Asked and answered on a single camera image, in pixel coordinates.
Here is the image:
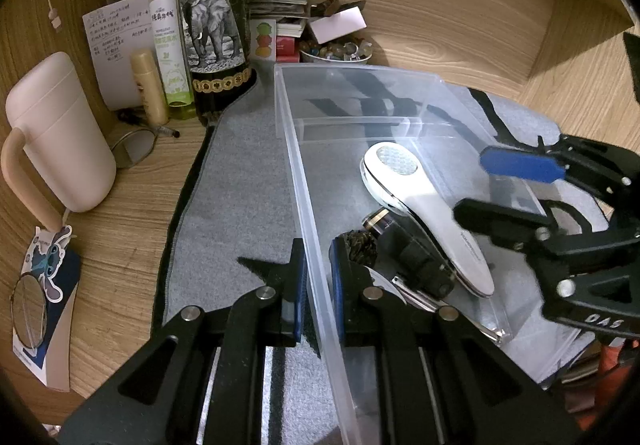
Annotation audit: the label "round small mirror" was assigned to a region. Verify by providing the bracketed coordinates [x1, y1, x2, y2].
[11, 274, 47, 358]

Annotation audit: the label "stack of books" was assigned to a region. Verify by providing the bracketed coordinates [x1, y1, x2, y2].
[247, 0, 314, 63]

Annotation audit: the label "green spray bottle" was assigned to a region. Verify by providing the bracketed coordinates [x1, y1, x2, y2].
[149, 0, 196, 120]

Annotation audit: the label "grey rug with black letters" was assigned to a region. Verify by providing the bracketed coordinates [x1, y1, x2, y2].
[152, 65, 608, 444]

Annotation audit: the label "keys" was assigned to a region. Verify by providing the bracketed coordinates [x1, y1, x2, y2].
[392, 276, 506, 344]

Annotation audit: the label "eyeglasses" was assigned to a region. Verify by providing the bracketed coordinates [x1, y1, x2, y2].
[106, 122, 181, 170]

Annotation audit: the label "pink mug with handle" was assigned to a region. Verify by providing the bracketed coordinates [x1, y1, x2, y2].
[1, 52, 117, 233]

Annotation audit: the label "dark wine bottle elephant label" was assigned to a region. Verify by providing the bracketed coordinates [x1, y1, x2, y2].
[179, 0, 255, 127]

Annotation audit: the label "yellow tube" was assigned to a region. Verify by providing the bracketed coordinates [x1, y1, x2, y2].
[130, 49, 169, 126]

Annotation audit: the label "clear plastic storage box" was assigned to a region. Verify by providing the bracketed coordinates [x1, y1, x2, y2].
[274, 63, 586, 444]

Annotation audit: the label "handwritten paper note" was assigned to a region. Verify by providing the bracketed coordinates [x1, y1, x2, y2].
[82, 0, 154, 112]

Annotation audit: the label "white card on bowl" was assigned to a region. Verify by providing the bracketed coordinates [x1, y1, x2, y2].
[309, 6, 367, 44]

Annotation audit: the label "blue cartoon sticker card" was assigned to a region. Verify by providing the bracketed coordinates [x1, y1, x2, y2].
[12, 225, 80, 392]

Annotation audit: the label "white handheld beauty device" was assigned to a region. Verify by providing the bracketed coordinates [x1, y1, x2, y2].
[360, 142, 495, 298]

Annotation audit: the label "white bowl of small items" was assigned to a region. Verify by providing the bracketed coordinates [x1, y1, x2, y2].
[298, 38, 373, 64]

